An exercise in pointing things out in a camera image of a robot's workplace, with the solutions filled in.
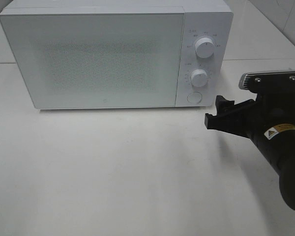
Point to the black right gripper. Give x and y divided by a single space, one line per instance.
270 125

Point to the round white door button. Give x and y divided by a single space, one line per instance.
194 97

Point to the white microwave knob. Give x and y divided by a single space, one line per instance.
204 47
199 78

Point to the white microwave door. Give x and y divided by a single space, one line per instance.
97 61

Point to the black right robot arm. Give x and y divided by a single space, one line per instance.
286 181

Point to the white microwave oven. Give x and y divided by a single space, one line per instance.
211 18

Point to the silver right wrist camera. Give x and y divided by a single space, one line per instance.
268 82

